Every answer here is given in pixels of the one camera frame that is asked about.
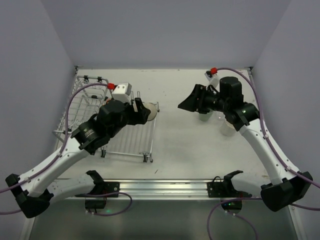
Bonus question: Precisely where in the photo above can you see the silver wire dish rack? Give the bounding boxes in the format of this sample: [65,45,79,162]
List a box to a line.
[52,75,160,163]

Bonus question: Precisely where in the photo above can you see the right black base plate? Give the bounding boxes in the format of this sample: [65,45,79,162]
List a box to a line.
[206,170,253,198]

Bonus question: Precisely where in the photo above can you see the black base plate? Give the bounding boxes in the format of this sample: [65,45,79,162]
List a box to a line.
[206,170,253,198]
[84,181,120,198]

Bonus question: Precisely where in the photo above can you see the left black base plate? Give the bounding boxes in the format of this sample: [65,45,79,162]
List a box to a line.
[84,181,120,198]

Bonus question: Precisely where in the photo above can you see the white ceramic mug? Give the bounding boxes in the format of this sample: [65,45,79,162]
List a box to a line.
[219,120,237,137]

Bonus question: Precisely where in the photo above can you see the black control box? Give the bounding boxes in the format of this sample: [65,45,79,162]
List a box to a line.
[84,199,107,210]
[221,200,243,214]

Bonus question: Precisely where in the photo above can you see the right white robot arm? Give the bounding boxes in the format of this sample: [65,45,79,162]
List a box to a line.
[178,76,313,212]

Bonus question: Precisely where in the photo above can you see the left black control box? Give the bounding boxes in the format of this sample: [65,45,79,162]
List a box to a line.
[84,199,107,210]

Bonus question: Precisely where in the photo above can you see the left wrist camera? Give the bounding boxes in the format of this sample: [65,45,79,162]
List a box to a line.
[111,82,132,103]

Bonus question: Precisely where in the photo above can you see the aluminium mounting rail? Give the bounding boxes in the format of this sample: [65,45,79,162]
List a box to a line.
[104,179,214,200]

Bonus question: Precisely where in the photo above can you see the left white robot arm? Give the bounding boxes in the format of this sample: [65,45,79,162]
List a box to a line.
[5,97,157,219]

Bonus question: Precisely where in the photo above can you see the beige brown cup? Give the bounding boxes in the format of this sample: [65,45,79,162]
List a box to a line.
[144,102,158,122]

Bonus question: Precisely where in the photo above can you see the clear glass cup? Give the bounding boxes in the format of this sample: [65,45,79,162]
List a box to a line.
[213,111,225,121]

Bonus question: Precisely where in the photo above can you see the light green cup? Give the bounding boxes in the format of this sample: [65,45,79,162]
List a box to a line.
[198,111,213,122]

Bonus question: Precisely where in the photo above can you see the right black control box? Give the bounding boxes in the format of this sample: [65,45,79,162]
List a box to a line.
[221,200,243,214]

